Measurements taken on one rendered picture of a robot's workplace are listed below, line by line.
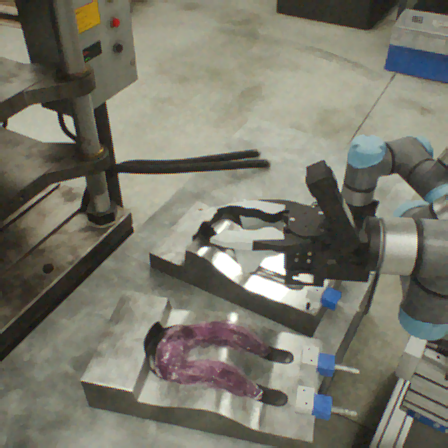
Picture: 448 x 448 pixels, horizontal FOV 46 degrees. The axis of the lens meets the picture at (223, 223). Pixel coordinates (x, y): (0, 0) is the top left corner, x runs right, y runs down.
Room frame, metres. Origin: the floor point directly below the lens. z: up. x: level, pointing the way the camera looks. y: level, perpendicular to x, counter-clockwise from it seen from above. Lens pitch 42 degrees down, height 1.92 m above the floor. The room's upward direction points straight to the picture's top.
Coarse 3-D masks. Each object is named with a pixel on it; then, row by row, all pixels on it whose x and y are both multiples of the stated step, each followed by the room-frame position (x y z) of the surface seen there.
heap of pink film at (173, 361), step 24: (168, 336) 0.75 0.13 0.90; (192, 336) 0.75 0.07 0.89; (216, 336) 0.73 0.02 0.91; (240, 336) 0.74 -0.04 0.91; (168, 360) 0.68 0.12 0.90; (192, 360) 0.68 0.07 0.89; (216, 360) 0.66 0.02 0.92; (192, 384) 0.62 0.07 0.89; (216, 384) 0.61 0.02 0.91; (240, 384) 0.62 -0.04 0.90
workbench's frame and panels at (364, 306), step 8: (376, 272) 1.51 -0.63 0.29; (376, 280) 1.51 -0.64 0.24; (368, 288) 1.43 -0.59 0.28; (368, 296) 1.48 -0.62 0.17; (360, 304) 1.35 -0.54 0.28; (368, 304) 1.51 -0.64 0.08; (360, 312) 1.40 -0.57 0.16; (352, 320) 0.88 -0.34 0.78; (360, 320) 1.42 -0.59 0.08; (352, 328) 1.29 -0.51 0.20; (352, 336) 1.34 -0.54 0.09; (344, 344) 1.21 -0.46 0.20; (344, 352) 1.26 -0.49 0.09; (336, 360) 1.15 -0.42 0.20; (328, 376) 1.07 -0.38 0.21; (328, 384) 1.11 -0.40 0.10; (320, 392) 0.96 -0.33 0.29
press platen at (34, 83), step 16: (0, 64) 1.33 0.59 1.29; (16, 64) 1.33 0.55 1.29; (32, 64) 1.34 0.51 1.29; (48, 64) 1.34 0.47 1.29; (0, 80) 1.24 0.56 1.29; (16, 80) 1.24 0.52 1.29; (32, 80) 1.24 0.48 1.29; (48, 80) 1.25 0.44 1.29; (64, 80) 1.25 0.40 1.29; (80, 80) 1.25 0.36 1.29; (0, 96) 1.16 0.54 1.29; (16, 96) 1.17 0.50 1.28; (32, 96) 1.20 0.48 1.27; (48, 96) 1.21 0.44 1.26; (64, 96) 1.23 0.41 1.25; (80, 96) 1.25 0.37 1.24; (0, 112) 1.12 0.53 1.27; (16, 112) 1.16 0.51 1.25
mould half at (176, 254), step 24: (192, 216) 1.21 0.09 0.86; (168, 240) 1.11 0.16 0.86; (168, 264) 1.03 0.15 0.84; (192, 264) 0.99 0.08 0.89; (216, 264) 0.96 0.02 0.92; (264, 264) 0.99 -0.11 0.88; (216, 288) 0.95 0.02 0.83; (240, 288) 0.91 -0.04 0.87; (264, 288) 0.90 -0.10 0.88; (336, 288) 0.95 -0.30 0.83; (264, 312) 0.88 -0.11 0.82; (288, 312) 0.85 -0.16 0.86; (312, 312) 0.82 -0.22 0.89
